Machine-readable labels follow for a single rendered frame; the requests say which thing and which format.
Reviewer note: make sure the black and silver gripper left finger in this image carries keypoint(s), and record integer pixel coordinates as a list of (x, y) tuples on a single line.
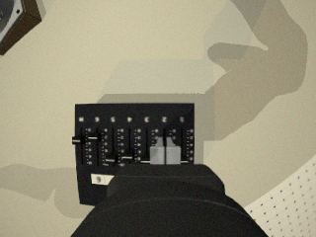
[(157, 153)]

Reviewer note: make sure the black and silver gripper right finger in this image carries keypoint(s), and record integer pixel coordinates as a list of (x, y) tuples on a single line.
[(172, 153)]

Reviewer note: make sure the black lighting desk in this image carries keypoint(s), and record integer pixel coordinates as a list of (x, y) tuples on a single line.
[(125, 132)]

